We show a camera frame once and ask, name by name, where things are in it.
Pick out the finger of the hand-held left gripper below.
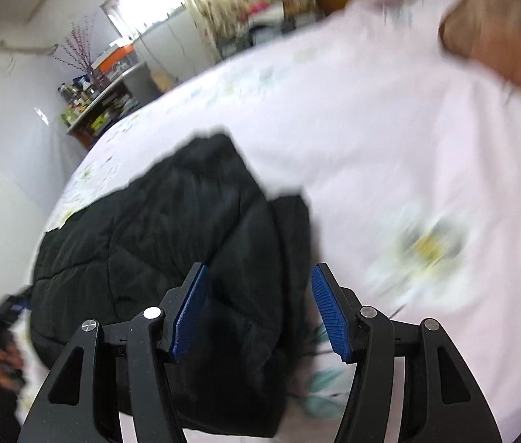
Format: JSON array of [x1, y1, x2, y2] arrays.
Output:
[[0, 287, 33, 320]]

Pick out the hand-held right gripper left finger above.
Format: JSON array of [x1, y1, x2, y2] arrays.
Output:
[[17, 263, 209, 443]]

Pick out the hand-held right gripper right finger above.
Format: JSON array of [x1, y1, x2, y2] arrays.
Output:
[[311, 263, 503, 443]]

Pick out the black padded jacket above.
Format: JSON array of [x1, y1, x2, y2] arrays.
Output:
[[30, 134, 313, 437]]

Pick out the pile of clothes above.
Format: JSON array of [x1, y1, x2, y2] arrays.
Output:
[[236, 1, 299, 48]]

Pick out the wooden shelf unit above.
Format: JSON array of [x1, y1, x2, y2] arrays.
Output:
[[59, 61, 156, 149]]

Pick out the group of bottles and jars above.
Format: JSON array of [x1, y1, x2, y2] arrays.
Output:
[[58, 75, 100, 109]]

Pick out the purple dried branches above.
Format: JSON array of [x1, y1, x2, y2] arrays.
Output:
[[52, 15, 105, 85]]

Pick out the white refrigerator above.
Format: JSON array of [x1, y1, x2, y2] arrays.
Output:
[[132, 8, 218, 94]]

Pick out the orange storage box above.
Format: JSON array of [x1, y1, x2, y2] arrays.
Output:
[[91, 41, 135, 75]]

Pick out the brown plush blanket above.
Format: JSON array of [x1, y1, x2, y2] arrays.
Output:
[[439, 0, 521, 99]]

